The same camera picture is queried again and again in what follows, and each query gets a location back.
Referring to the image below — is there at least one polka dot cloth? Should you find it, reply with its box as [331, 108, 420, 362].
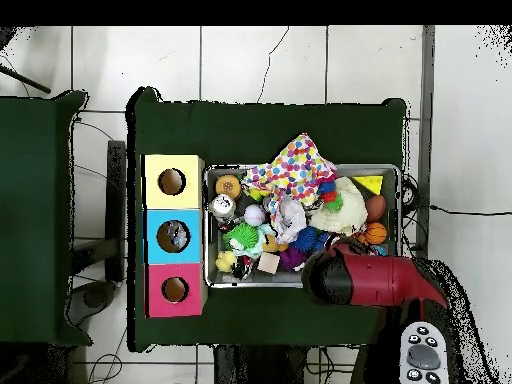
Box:
[242, 131, 339, 208]

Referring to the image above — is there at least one multicoloured spiky caterpillar toy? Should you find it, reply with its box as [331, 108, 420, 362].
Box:
[317, 179, 345, 213]

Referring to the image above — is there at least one cream knitted cloth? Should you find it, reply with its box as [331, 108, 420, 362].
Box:
[308, 175, 371, 238]

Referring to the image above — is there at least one shallow clear mesh bin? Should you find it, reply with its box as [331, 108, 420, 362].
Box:
[203, 163, 402, 288]

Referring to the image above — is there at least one wooden box with three holes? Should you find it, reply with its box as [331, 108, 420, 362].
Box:
[142, 153, 208, 319]

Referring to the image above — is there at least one green spiky rubber ball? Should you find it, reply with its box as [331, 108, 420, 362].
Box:
[224, 222, 261, 252]

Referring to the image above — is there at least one crushed silver drink can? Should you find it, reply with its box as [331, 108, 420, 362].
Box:
[209, 194, 238, 221]

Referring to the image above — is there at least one orange ball with cream dots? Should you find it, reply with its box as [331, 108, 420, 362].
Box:
[215, 174, 243, 201]

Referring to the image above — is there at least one yellow rubber duck toy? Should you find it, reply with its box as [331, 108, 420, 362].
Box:
[215, 251, 239, 274]

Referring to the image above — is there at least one blue spiky rubber ball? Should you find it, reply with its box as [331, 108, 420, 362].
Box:
[291, 226, 331, 256]

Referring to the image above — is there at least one dark green table cloth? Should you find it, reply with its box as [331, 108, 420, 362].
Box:
[0, 87, 91, 347]
[127, 86, 408, 353]

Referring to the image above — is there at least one small orange basketball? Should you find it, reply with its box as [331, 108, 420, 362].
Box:
[363, 222, 389, 247]

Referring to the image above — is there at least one black panel stand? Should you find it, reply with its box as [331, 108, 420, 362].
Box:
[106, 139, 128, 283]

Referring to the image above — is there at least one grey stand base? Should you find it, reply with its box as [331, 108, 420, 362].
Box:
[67, 279, 120, 328]

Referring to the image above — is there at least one black cable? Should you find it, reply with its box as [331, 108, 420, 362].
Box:
[427, 203, 512, 217]

